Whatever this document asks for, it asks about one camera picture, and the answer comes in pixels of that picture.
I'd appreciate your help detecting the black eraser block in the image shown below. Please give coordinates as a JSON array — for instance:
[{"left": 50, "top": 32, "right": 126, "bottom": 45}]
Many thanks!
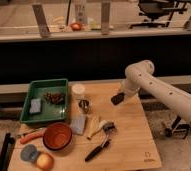
[{"left": 111, "top": 92, "right": 125, "bottom": 105}]

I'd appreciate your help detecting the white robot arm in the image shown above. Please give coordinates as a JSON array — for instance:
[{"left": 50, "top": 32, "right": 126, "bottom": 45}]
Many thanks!
[{"left": 119, "top": 60, "right": 191, "bottom": 171}]

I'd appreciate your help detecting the white paper cup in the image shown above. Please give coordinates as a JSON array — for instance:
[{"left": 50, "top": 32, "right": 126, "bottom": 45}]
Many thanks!
[{"left": 72, "top": 84, "right": 85, "bottom": 100}]

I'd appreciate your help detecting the small metal clip object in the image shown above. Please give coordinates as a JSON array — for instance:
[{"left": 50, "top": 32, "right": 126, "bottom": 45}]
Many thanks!
[{"left": 78, "top": 99, "right": 89, "bottom": 113}]

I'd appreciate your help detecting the yellow banana piece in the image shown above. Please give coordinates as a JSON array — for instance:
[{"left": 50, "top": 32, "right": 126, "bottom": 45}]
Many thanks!
[{"left": 87, "top": 115, "right": 100, "bottom": 139}]

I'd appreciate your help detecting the dark grape bunch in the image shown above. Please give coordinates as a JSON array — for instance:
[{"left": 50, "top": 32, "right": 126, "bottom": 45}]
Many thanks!
[{"left": 44, "top": 92, "right": 65, "bottom": 105}]

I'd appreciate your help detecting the grey blue sponge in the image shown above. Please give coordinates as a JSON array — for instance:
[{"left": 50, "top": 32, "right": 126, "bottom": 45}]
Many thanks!
[{"left": 70, "top": 115, "right": 86, "bottom": 135}]

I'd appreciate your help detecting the green plastic tray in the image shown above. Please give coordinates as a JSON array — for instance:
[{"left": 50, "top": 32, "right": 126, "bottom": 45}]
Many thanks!
[{"left": 20, "top": 78, "right": 69, "bottom": 124}]

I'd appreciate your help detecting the red round fruit on shelf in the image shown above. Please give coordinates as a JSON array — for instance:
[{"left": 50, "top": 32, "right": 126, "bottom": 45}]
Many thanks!
[{"left": 70, "top": 22, "right": 83, "bottom": 31}]

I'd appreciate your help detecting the blue sponge in tray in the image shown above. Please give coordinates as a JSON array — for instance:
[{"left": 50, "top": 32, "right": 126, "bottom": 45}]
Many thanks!
[{"left": 29, "top": 98, "right": 42, "bottom": 114}]

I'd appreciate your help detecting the red brown bowl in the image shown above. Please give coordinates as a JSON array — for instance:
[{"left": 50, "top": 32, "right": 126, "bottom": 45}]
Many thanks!
[{"left": 43, "top": 122, "right": 72, "bottom": 151}]

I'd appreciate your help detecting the clear bottle on shelf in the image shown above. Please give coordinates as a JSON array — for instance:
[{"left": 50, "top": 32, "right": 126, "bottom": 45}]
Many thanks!
[{"left": 74, "top": 0, "right": 87, "bottom": 25}]

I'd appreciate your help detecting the orange carrot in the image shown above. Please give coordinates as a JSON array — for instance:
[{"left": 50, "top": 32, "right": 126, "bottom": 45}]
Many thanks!
[{"left": 20, "top": 131, "right": 44, "bottom": 144}]

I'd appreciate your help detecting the orange apple fruit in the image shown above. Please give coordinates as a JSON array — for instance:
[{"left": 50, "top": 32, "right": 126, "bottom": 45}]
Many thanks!
[{"left": 36, "top": 153, "right": 54, "bottom": 171}]

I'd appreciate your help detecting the black clamp stand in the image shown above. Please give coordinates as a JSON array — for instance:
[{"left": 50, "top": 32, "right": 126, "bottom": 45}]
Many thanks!
[{"left": 164, "top": 116, "right": 190, "bottom": 138}]

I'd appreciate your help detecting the blue round lid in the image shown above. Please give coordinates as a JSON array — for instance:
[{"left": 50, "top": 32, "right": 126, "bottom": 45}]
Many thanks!
[{"left": 20, "top": 144, "right": 38, "bottom": 162}]

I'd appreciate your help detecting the black office chair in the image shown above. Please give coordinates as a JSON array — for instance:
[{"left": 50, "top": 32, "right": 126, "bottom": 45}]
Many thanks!
[{"left": 130, "top": 0, "right": 191, "bottom": 29}]

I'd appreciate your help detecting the black chair at left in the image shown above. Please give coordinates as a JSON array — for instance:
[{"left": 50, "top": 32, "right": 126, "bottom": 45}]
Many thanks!
[{"left": 0, "top": 133, "right": 15, "bottom": 171}]

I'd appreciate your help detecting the black handled dish brush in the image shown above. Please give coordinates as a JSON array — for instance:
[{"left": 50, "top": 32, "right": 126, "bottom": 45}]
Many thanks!
[{"left": 85, "top": 122, "right": 116, "bottom": 162}]

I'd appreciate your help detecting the grey upright bracket left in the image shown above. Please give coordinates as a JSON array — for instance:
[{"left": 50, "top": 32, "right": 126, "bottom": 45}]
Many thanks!
[{"left": 32, "top": 4, "right": 50, "bottom": 38}]

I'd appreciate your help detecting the grey upright bracket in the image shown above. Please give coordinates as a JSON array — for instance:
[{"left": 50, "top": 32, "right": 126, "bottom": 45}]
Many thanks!
[
  {"left": 101, "top": 1, "right": 110, "bottom": 35},
  {"left": 32, "top": 4, "right": 50, "bottom": 38}
]

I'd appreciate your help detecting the grey upright bracket centre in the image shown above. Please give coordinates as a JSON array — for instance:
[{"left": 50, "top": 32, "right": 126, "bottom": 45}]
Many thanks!
[{"left": 101, "top": 1, "right": 110, "bottom": 35}]

